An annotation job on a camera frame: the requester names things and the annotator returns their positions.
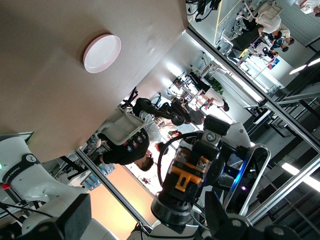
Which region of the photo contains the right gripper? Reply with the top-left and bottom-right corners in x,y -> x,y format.
194,114 -> 252,187

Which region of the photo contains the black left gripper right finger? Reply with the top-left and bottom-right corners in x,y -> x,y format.
204,191 -> 251,240

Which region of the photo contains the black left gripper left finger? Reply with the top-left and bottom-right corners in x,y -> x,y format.
22,192 -> 92,240

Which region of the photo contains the orange black switch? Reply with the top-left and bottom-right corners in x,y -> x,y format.
150,139 -> 221,227

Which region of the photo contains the person in striped shirt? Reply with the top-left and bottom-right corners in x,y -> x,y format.
186,109 -> 207,125

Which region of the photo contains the person in white shirt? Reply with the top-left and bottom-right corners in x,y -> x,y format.
203,86 -> 230,112

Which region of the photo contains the person in black shirt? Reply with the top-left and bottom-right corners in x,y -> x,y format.
98,129 -> 155,173

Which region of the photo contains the person in beige top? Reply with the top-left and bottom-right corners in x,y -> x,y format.
257,14 -> 292,38

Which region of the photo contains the pink round plate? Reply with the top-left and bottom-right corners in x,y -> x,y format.
82,34 -> 122,74

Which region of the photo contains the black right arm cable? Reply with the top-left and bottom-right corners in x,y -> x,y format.
156,132 -> 201,193

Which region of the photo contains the grey partition frame beam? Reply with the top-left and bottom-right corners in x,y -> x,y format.
185,24 -> 320,151

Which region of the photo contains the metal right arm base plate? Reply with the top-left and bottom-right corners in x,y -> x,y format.
0,131 -> 35,151

